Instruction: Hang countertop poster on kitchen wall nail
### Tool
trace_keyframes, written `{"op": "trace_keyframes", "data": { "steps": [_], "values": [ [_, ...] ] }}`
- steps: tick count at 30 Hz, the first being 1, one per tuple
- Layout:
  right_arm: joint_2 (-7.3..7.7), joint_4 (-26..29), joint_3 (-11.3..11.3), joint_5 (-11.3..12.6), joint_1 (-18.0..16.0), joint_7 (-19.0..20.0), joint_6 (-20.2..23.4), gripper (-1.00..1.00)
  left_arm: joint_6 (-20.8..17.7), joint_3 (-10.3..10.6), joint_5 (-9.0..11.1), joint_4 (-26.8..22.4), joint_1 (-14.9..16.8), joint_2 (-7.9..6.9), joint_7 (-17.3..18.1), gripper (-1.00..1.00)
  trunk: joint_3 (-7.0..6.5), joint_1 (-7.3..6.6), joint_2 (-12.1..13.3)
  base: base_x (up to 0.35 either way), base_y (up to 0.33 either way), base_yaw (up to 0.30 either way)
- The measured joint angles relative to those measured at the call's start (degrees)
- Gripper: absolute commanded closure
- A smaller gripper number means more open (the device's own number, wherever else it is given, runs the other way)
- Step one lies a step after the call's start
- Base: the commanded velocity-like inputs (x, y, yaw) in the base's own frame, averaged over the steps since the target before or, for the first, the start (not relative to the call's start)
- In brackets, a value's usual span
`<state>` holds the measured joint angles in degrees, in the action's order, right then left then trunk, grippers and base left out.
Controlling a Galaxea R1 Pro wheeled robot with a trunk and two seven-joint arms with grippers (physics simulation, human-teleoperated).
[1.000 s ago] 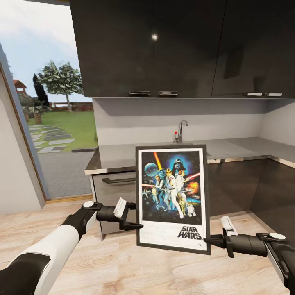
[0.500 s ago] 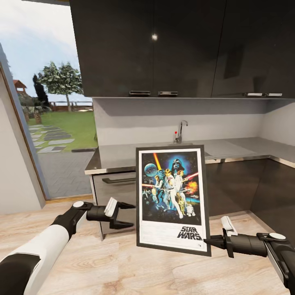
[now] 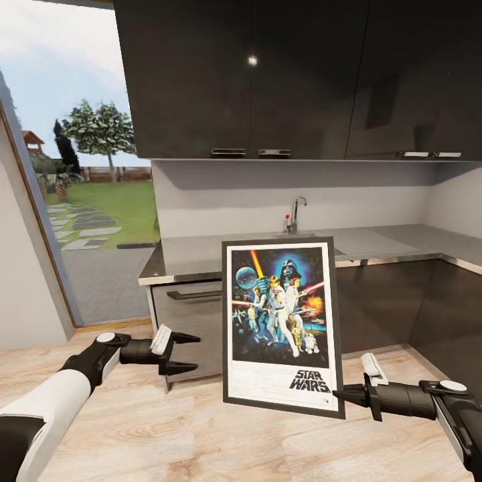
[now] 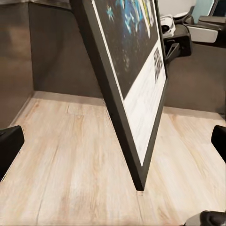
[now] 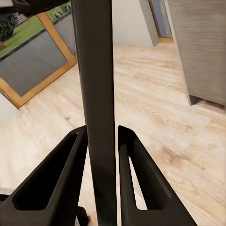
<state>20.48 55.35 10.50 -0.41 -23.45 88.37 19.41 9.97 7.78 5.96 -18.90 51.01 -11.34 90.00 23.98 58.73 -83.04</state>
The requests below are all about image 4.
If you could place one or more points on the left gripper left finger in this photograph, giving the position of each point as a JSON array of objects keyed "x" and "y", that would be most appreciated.
[{"x": 11, "y": 141}]

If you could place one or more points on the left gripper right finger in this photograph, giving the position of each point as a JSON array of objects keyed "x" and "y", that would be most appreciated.
[{"x": 218, "y": 139}]

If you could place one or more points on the poster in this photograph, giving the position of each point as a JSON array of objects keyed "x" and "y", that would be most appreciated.
[{"x": 123, "y": 39}]

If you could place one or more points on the microwave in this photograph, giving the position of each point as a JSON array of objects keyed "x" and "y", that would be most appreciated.
[{"x": 209, "y": 8}]

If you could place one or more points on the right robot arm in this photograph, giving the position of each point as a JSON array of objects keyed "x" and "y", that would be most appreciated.
[{"x": 179, "y": 32}]

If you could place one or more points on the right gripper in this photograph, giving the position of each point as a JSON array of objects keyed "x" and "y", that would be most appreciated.
[{"x": 180, "y": 45}]

